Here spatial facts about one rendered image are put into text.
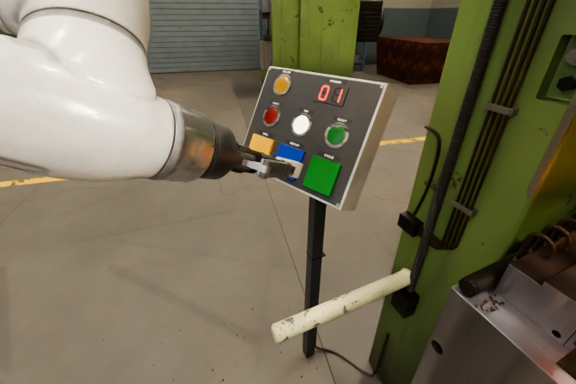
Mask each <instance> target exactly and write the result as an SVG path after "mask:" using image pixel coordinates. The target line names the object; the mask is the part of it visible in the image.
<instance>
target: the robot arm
mask: <svg viewBox="0 0 576 384"><path fill-rule="evenodd" d="M0 29H1V30H2V31H3V32H5V33H9V34H13V35H15V36H17V38H12V37H10V36H6V35H2V34H0V169H2V170H6V171H15V172H20V173H25V174H30V175H35V176H41V177H52V178H59V179H66V180H74V181H87V182H119V181H123V180H128V179H133V178H146V179H149V180H166V181H172V182H174V181H176V182H185V183H188V182H192V181H194V180H196V179H197V178H204V179H212V180H216V179H220V178H222V177H224V176H225V175H226V174H227V173H228V172H229V171H234V172H236V173H243V172H248V173H253V174H254V173H256V172H257V173H256V174H257V175H259V177H260V178H262V179H268V178H269V177H271V178H278V179H280V178H288V177H294V178H299V176H300V173H301V170H302V168H303V164H302V163H299V162H296V161H293V160H289V159H284V158H280V157H276V158H275V156H276V153H273V152H270V155H266V154H264V153H263V152H258V151H256V150H253V149H250V148H249V147H246V146H244V145H241V144H238V143H237V141H236V138H235V136H234V134H233V133H232V131H231V130H230V129H229V128H227V127H226V126H224V125H221V124H218V123H214V122H211V121H210V119H209V118H208V117H207V116H206V115H205V114H204V113H202V112H200V111H196V110H193V109H190V108H188V107H186V106H183V105H179V104H176V103H175V102H173V101H171V100H168V99H162V98H160V97H158V96H156V90H155V87H154V84H153V81H152V79H151V76H150V73H149V70H148V66H147V47H148V43H149V39H150V7H149V0H0Z"/></svg>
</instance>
